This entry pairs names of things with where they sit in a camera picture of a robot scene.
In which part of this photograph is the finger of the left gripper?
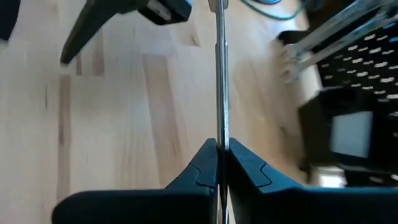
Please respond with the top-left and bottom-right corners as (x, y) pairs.
(60, 0), (144, 65)
(0, 0), (21, 41)

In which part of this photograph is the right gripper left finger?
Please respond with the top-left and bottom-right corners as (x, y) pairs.
(52, 138), (218, 224)

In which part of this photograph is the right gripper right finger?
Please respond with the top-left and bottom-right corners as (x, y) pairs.
(228, 138), (398, 224)

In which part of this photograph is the black perforated pegboard stand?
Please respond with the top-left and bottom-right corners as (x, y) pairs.
(276, 0), (398, 187)

